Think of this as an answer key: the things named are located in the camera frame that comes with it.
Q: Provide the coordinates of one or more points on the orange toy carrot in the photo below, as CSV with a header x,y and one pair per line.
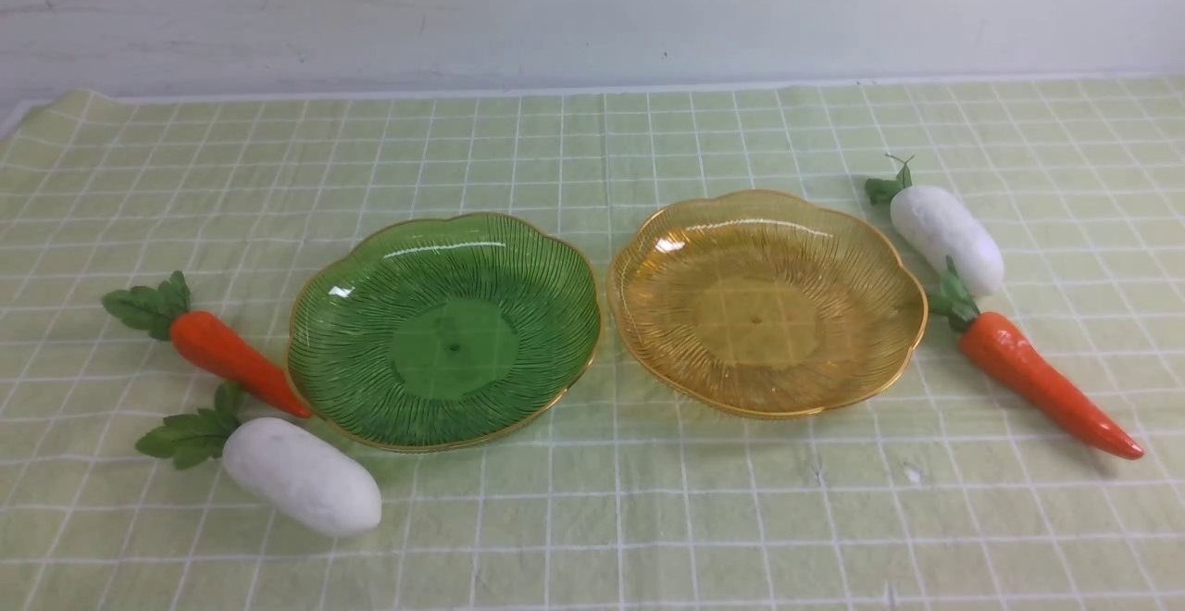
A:
x,y
166,313
995,345

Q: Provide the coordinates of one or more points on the white toy radish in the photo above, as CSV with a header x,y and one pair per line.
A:
x,y
304,478
940,227

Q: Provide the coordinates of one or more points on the green checkered tablecloth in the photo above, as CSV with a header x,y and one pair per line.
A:
x,y
944,493

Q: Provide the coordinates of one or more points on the green plastic plate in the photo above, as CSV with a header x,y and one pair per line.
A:
x,y
439,333

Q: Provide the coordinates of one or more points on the amber plastic plate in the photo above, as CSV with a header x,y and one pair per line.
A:
x,y
763,305

